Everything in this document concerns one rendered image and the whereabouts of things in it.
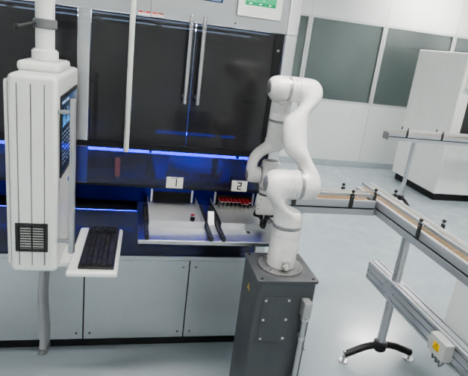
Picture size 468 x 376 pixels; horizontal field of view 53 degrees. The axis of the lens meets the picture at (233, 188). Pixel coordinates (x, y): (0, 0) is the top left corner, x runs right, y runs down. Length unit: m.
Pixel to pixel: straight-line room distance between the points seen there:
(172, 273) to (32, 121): 1.21
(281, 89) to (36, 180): 0.98
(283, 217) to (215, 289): 0.95
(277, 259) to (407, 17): 6.43
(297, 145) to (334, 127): 5.82
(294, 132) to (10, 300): 1.70
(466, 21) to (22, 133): 7.58
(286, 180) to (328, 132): 5.85
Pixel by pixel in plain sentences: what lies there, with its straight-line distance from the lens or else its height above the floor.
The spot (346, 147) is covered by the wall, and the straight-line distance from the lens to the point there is 7.83.
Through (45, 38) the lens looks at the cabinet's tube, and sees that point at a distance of 1.96.
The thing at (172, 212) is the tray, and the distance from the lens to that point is 2.38.
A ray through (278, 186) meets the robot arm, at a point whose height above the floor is 1.23.
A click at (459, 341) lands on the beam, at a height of 0.55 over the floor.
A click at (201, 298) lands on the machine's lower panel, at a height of 0.35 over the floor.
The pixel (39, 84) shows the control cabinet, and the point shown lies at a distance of 1.76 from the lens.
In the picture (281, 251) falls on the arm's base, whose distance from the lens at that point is 1.91.
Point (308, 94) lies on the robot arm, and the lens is 1.91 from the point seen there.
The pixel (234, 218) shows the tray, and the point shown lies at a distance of 2.38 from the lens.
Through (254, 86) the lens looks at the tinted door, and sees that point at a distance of 2.36.
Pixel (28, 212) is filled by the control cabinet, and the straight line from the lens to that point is 1.88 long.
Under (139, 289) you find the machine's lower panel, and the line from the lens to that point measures 2.63.
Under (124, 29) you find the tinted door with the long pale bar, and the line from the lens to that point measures 2.28.
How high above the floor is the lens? 1.74
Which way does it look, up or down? 17 degrees down
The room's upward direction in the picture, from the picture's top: 7 degrees clockwise
